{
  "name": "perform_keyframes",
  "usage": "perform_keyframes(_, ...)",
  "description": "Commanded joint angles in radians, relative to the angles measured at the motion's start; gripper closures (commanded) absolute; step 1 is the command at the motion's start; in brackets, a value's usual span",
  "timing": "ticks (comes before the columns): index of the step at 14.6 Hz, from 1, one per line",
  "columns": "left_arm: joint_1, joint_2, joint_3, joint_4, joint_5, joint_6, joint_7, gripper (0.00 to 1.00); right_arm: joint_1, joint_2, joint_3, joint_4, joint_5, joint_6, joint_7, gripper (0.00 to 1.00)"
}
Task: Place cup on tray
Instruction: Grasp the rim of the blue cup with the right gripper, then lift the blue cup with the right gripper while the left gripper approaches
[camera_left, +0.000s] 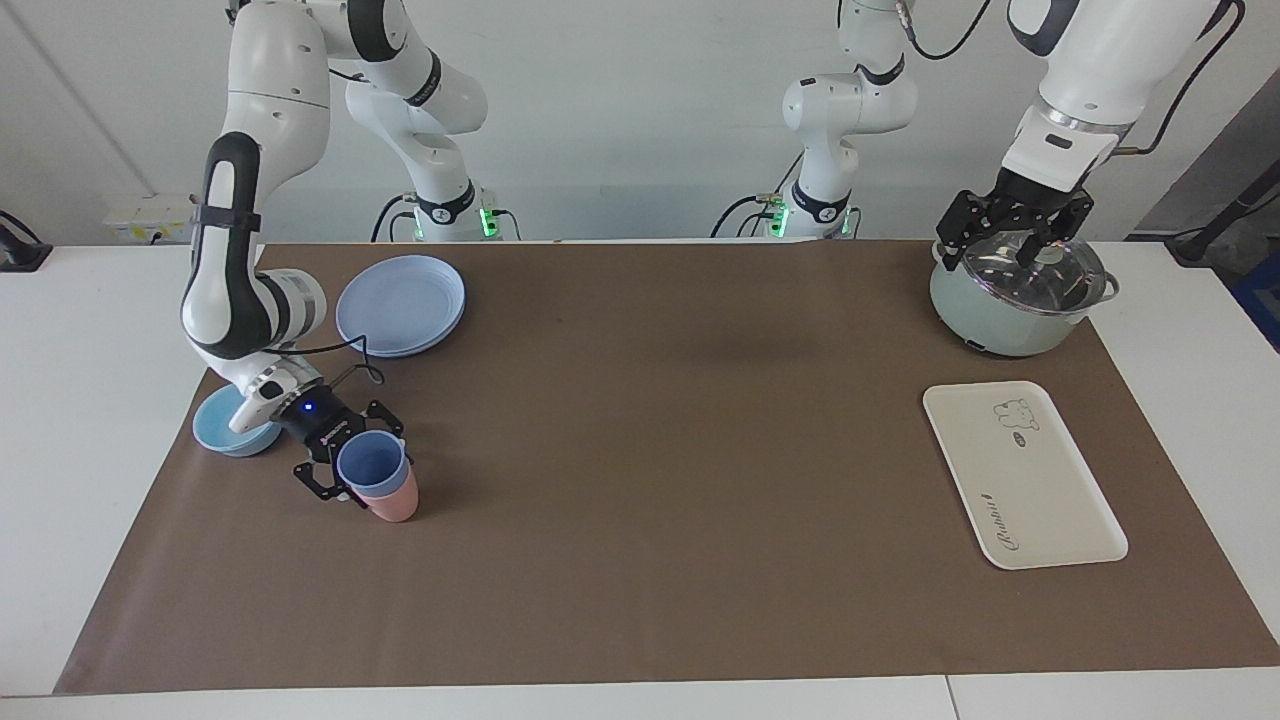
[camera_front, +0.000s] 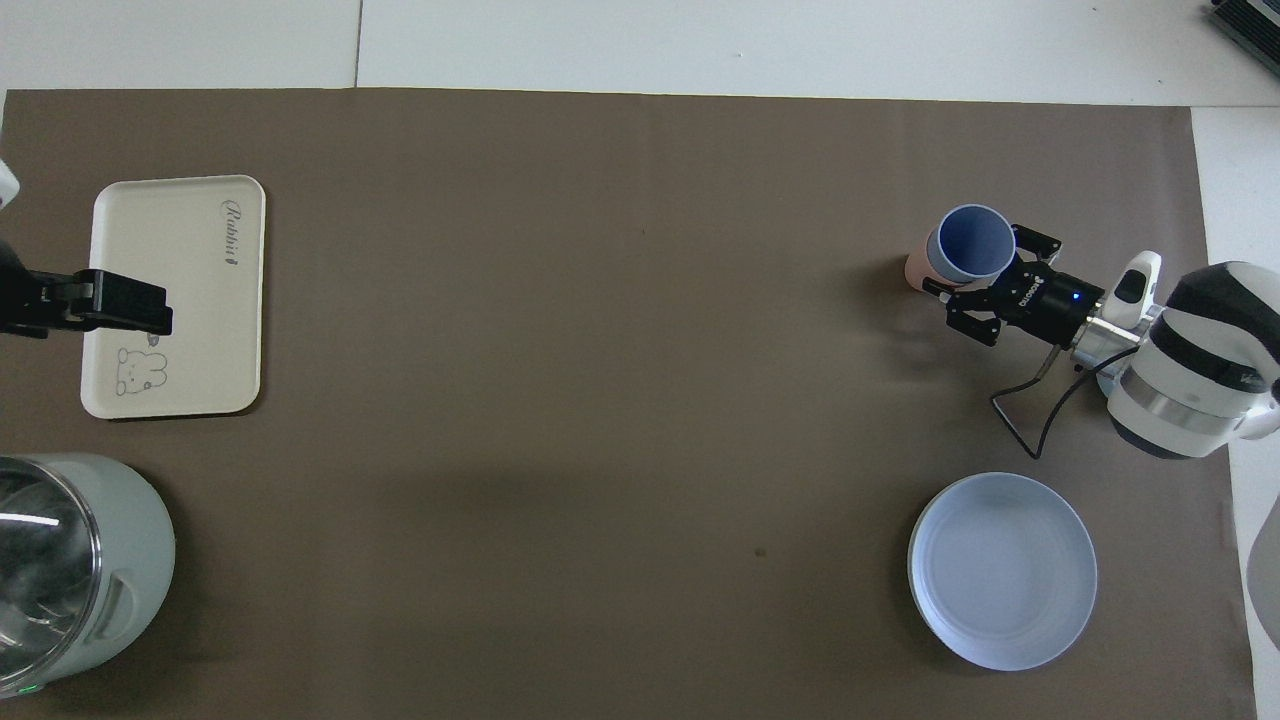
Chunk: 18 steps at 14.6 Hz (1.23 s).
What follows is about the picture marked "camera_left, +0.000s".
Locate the light blue bowl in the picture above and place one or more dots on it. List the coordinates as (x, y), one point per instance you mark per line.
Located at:
(220, 430)

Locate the black table clamp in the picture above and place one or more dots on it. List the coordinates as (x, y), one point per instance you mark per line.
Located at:
(20, 250)

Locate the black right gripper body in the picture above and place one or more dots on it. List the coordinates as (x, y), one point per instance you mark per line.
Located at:
(310, 425)

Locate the blue plastic cup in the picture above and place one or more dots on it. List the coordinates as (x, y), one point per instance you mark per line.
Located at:
(372, 465)

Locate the pale green electric pot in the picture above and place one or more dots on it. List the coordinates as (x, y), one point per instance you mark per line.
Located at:
(985, 325)

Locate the brown paper table cover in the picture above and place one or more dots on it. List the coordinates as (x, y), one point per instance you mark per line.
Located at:
(640, 500)

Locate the white wall socket box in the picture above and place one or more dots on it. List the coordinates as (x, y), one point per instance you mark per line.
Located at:
(150, 218)

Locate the lavender round plate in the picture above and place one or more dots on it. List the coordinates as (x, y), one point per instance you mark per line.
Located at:
(400, 300)

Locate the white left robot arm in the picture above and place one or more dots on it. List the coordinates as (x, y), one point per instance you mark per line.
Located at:
(1090, 70)

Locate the blue box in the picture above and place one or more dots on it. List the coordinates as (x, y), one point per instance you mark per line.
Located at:
(1262, 315)

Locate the cream rabbit print tray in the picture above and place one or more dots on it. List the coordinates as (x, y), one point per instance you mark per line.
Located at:
(1020, 480)

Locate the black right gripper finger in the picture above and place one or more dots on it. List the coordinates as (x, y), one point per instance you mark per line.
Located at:
(320, 482)
(385, 420)

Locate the pink plastic cup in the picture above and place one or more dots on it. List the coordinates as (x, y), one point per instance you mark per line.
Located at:
(395, 505)

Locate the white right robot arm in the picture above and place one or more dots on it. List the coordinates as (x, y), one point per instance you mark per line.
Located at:
(270, 130)

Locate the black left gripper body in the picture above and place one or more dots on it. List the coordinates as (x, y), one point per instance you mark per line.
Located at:
(1035, 190)

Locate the black stand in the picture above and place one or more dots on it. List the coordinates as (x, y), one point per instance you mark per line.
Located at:
(1215, 225)

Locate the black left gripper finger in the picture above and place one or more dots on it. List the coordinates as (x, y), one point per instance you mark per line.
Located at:
(960, 225)
(1065, 225)

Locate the glass pot lid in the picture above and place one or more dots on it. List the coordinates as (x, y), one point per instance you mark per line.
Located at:
(1000, 275)

